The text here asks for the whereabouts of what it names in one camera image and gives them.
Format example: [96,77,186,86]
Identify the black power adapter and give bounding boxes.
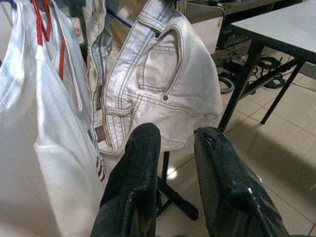
[266,77,283,87]

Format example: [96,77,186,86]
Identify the grey table black legs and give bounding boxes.
[218,0,316,133]

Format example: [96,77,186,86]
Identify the white jersey red trim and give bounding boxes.
[0,0,111,237]

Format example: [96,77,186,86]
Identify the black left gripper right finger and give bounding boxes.
[194,126,289,237]

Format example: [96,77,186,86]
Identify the grey coiled hose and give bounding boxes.
[218,76,237,95]

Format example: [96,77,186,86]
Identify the blue purple plastic hanger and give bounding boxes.
[106,4,134,28]

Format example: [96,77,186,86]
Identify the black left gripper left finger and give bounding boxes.
[90,122,162,237]

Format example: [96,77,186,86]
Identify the white box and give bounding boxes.
[185,11,223,54]

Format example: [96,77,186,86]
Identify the white jeans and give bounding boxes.
[85,0,224,155]

